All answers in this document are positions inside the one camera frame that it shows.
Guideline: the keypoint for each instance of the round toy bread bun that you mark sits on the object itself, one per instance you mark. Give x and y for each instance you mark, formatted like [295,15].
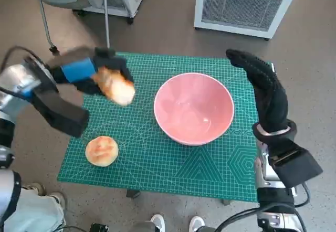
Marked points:
[102,151]

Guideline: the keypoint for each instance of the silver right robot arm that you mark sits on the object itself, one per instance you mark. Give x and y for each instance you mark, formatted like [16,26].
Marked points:
[273,198]

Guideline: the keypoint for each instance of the dark grey robot right leg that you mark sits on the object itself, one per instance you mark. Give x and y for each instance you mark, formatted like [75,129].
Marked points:
[207,229]

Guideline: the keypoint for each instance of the white shoe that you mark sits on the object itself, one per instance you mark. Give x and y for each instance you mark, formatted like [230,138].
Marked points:
[157,222]
[197,222]

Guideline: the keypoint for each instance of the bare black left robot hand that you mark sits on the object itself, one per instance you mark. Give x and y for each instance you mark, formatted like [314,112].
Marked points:
[78,70]

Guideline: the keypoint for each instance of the grey metal pole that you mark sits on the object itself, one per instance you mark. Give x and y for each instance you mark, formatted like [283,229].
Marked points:
[106,14]

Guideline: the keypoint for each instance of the black table bracket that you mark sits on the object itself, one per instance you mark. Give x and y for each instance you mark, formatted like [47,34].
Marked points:
[132,193]
[226,201]

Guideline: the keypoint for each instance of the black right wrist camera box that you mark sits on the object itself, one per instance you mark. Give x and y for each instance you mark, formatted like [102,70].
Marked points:
[299,163]

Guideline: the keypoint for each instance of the green cutting mat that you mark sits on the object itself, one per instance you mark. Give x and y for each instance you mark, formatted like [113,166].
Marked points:
[147,163]

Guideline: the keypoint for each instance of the person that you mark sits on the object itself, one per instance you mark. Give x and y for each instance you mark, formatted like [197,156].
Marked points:
[39,213]

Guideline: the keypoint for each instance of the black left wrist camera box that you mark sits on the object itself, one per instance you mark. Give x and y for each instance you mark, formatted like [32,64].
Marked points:
[63,114]

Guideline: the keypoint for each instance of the small black box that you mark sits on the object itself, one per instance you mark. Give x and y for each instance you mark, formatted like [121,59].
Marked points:
[99,228]

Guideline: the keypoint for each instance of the long striped toy bread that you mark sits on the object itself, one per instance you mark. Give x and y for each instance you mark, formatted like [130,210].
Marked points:
[118,89]

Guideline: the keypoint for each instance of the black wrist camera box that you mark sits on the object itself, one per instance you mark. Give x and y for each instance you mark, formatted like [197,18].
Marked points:
[63,114]
[299,163]

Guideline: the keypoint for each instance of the large white mesh cabinet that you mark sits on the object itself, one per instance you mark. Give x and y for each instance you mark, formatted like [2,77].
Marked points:
[241,3]

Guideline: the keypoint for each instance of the pink bowl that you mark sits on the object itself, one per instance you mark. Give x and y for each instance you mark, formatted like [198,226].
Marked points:
[194,106]

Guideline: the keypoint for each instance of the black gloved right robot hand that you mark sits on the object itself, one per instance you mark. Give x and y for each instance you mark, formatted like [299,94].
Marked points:
[270,98]

